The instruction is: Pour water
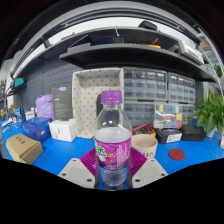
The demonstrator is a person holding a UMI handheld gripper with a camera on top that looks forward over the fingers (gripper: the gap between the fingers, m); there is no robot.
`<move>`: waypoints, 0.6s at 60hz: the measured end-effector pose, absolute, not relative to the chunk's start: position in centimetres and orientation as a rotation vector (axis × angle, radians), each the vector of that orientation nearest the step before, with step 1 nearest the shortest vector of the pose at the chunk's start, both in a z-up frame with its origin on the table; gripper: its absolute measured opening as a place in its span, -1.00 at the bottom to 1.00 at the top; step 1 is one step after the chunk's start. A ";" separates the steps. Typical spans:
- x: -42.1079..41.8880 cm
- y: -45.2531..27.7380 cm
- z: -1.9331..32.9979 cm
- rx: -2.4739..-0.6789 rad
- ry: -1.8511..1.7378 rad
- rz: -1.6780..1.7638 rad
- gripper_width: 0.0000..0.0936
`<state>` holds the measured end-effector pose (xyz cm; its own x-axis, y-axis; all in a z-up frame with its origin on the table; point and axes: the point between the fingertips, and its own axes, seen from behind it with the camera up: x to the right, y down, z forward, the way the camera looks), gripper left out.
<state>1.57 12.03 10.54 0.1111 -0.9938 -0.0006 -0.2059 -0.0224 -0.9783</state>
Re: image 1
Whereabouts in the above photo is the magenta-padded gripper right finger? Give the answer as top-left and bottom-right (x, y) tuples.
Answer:
(128, 146), (169, 190)

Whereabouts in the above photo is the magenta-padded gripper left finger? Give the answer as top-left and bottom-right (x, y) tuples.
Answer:
(57, 147), (100, 190)

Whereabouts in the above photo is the clear bottle with purple label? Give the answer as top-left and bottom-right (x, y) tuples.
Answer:
(93, 89), (134, 191)

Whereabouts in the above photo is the beige dotted mug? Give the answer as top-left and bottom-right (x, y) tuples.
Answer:
(130, 133), (159, 160)

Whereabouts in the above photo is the flat round red coaster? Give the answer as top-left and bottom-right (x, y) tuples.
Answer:
(167, 147), (187, 162)

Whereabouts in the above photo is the yellow multimeter with red leads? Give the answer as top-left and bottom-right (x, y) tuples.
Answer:
(131, 122), (157, 139)

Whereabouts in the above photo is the brown cardboard box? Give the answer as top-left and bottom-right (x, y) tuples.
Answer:
(5, 132), (45, 166)

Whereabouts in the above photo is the blue box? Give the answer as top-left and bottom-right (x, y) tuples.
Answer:
(21, 116), (53, 144)

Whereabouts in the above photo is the grey small-parts drawer cabinet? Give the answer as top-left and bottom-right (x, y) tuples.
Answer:
(123, 100), (156, 130)
(181, 103), (197, 127)
(123, 67), (168, 102)
(167, 71), (197, 104)

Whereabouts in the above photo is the black flat case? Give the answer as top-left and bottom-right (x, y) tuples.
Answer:
(179, 124), (207, 142)

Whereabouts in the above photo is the black printed card box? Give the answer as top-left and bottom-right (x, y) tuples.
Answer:
(51, 86), (74, 122)

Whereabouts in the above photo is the black flat device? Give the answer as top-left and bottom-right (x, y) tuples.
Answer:
(95, 92), (103, 118)

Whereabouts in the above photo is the white dotted storage bin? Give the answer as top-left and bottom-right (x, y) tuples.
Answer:
(71, 67), (125, 140)

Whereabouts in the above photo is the green potted plant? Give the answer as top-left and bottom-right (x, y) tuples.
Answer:
(193, 88), (224, 139)

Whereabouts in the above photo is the grey shelf unit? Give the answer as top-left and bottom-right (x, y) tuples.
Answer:
(9, 6), (224, 85)

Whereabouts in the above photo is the small green plant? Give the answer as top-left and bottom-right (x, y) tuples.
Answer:
(213, 63), (224, 80)

